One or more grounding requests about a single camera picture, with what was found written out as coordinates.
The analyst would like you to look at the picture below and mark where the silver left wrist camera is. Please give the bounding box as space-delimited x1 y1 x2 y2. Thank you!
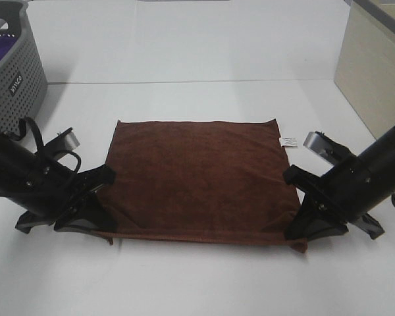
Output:
44 128 80 160

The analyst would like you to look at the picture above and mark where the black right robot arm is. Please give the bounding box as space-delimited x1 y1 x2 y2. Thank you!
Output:
283 125 395 241

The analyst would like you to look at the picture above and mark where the white towel care label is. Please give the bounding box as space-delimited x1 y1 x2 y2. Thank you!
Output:
279 137 298 147

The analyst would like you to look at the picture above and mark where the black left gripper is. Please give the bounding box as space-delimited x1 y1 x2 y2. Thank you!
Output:
6 154 115 237

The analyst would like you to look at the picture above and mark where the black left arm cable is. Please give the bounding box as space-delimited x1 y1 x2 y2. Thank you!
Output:
0 117 83 198

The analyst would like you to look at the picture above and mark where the brown square towel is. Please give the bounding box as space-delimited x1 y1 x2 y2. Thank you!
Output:
97 120 307 253

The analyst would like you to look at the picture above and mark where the beige storage bin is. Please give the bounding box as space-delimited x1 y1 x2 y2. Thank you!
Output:
334 1 395 138

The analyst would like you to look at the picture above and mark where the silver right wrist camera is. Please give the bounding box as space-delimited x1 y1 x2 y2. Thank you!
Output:
303 131 339 165

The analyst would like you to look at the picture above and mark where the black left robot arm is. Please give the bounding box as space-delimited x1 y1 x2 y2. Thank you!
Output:
0 128 117 236

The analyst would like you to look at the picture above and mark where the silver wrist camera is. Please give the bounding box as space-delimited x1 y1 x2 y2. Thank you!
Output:
44 128 80 160
303 131 339 165

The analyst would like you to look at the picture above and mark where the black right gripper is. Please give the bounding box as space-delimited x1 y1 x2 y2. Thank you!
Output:
284 154 395 240

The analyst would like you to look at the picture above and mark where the grey perforated laundry basket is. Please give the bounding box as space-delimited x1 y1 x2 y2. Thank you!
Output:
0 1 47 134

